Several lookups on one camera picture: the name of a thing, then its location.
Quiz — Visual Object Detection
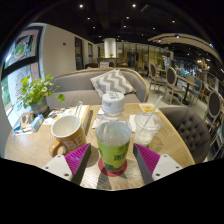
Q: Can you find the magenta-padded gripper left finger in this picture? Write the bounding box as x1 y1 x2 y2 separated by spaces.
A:
42 142 92 186

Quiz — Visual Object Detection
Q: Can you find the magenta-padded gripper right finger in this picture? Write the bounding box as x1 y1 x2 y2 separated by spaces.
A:
132 143 184 186

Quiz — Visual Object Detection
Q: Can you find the clear green-labelled drink bottle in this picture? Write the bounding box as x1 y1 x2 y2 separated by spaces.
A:
95 92 133 173

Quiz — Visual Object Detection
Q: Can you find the brown lettered ceramic mug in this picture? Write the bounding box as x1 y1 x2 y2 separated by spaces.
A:
48 114 88 158

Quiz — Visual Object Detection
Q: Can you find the white paper napkin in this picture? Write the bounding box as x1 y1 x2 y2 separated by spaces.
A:
128 114 138 133

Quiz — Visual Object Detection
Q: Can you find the white orange-printed carton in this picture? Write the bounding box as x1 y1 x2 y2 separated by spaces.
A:
77 104 93 134

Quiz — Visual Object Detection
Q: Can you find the dark grey tufted armchair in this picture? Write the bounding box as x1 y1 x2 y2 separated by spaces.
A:
159 105 212 164

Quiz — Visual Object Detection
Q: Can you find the white printed pamphlet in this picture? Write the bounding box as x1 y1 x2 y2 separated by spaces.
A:
43 106 81 126

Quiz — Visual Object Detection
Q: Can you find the yellow square table sign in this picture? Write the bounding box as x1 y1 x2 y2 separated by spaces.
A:
138 102 158 114

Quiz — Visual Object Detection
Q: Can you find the pale blue carton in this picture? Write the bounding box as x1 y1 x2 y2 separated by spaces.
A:
30 113 45 132

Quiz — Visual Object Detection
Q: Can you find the white ointment tube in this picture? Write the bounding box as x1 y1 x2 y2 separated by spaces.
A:
14 128 34 135

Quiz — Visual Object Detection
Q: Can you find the grey wood-framed sofa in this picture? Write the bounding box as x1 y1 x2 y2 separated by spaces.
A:
46 67 151 109

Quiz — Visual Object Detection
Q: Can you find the green potted plant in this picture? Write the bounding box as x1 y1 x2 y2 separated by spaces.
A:
17 73 66 118

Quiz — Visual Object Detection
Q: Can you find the group of dining chairs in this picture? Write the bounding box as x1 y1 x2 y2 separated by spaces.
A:
146 62 224 158

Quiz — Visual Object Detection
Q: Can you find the grey white chevron cushion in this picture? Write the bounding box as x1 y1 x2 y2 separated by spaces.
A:
89 68 137 99

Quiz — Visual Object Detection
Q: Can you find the window with festive stickers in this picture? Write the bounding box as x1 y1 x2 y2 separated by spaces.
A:
0 25 44 128

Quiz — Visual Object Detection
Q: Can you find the group of ceiling spotlights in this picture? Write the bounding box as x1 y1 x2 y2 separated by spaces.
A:
78 2 214 48

